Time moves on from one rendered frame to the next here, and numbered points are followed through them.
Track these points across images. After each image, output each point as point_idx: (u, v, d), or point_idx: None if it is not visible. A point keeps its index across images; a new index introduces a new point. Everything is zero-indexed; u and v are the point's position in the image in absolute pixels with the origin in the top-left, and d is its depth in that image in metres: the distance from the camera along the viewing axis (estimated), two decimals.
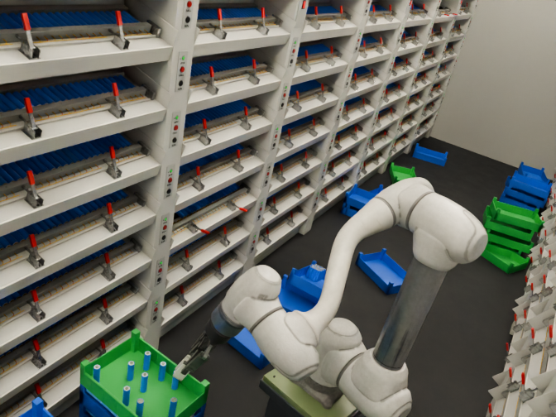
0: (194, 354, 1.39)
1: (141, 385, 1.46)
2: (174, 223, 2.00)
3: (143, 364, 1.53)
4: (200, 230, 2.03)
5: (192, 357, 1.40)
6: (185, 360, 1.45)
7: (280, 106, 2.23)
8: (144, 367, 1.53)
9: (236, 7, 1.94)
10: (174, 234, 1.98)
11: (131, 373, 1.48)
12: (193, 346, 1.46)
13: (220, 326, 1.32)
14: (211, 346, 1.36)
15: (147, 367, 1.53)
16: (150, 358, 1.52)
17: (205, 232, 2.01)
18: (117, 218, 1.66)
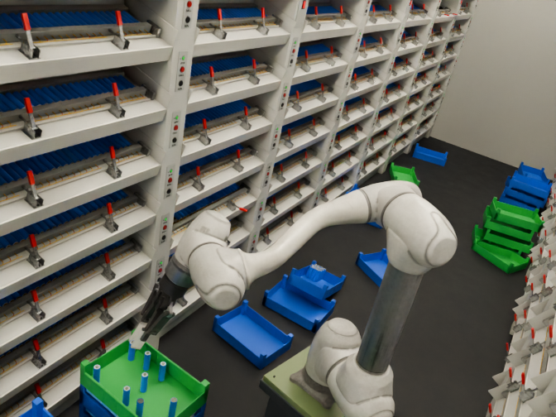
0: (154, 317, 1.39)
1: (141, 385, 1.46)
2: (174, 223, 2.00)
3: (143, 364, 1.53)
4: None
5: (151, 321, 1.39)
6: (140, 328, 1.43)
7: (280, 106, 2.23)
8: (144, 367, 1.53)
9: (236, 7, 1.94)
10: (174, 234, 1.98)
11: (132, 352, 1.44)
12: (142, 312, 1.44)
13: (181, 280, 1.34)
14: (172, 302, 1.37)
15: (147, 367, 1.53)
16: (150, 358, 1.52)
17: None
18: (117, 218, 1.66)
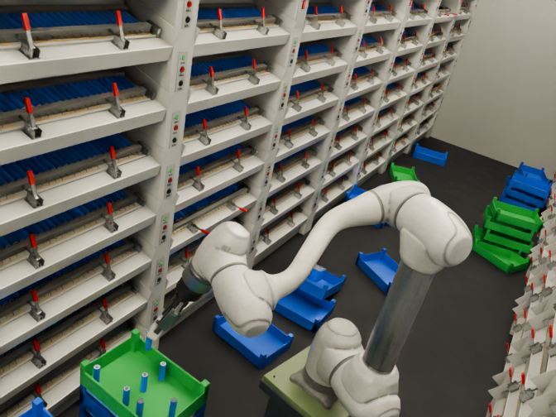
0: (166, 313, 1.41)
1: (141, 385, 1.46)
2: (174, 223, 2.00)
3: (145, 343, 1.49)
4: (200, 230, 2.03)
5: (164, 316, 1.41)
6: (159, 320, 1.46)
7: (280, 106, 2.23)
8: (146, 347, 1.49)
9: (236, 7, 1.94)
10: (174, 234, 1.98)
11: (173, 214, 2.05)
12: (166, 306, 1.47)
13: (190, 282, 1.33)
14: (182, 304, 1.37)
15: (150, 347, 1.50)
16: None
17: (205, 232, 2.01)
18: (117, 218, 1.66)
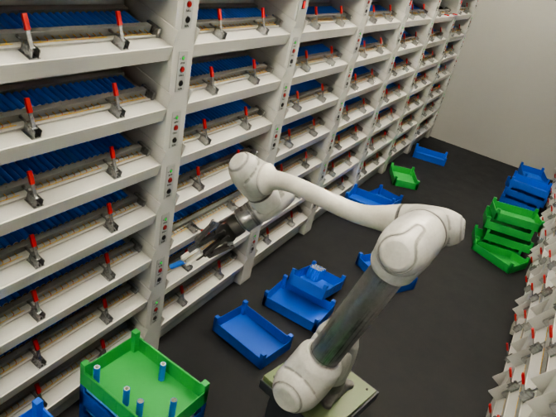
0: (216, 247, 1.78)
1: (175, 266, 1.79)
2: (174, 223, 2.00)
3: None
4: (200, 230, 2.03)
5: (213, 250, 1.78)
6: (195, 251, 1.77)
7: (280, 106, 2.23)
8: None
9: (236, 7, 1.94)
10: (174, 234, 1.98)
11: (173, 214, 2.05)
12: (198, 242, 1.75)
13: (253, 228, 1.78)
14: (233, 237, 1.80)
15: None
16: None
17: None
18: (117, 218, 1.66)
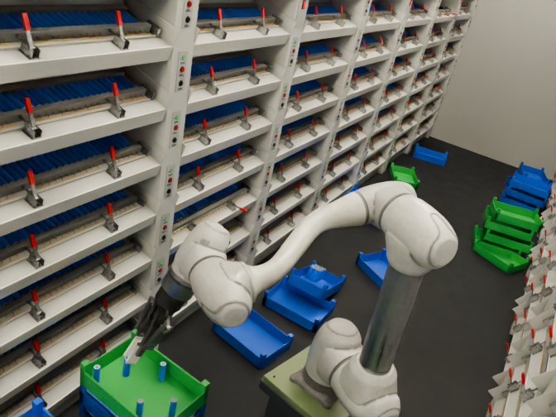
0: (150, 332, 1.33)
1: None
2: (174, 223, 2.00)
3: None
4: None
5: (147, 336, 1.34)
6: (135, 342, 1.37)
7: (280, 106, 2.23)
8: None
9: (236, 7, 1.94)
10: (174, 234, 1.98)
11: (173, 214, 2.05)
12: (137, 326, 1.38)
13: (179, 293, 1.29)
14: (169, 316, 1.32)
15: None
16: None
17: None
18: (117, 218, 1.66)
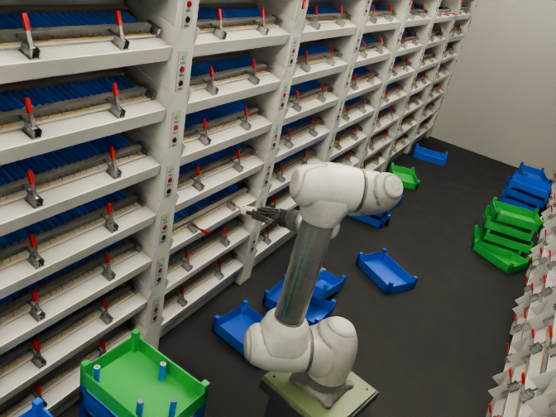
0: (261, 213, 2.16)
1: None
2: (174, 223, 2.00)
3: None
4: (200, 230, 2.03)
5: (259, 213, 2.17)
6: (252, 208, 2.22)
7: (280, 106, 2.23)
8: None
9: (236, 7, 1.94)
10: (174, 234, 1.98)
11: (173, 214, 2.05)
12: (262, 208, 2.22)
13: (289, 219, 2.08)
14: (274, 220, 2.12)
15: None
16: None
17: (205, 232, 2.01)
18: (117, 218, 1.66)
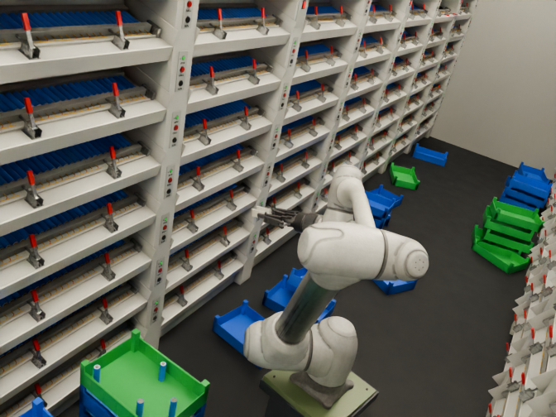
0: (275, 216, 1.97)
1: None
2: None
3: None
4: (192, 218, 2.03)
5: (272, 216, 1.98)
6: (266, 210, 2.04)
7: (280, 106, 2.23)
8: None
9: (236, 7, 1.94)
10: None
11: None
12: (277, 208, 2.04)
13: (307, 224, 1.89)
14: (289, 224, 1.94)
15: None
16: None
17: (190, 213, 2.02)
18: (117, 218, 1.66)
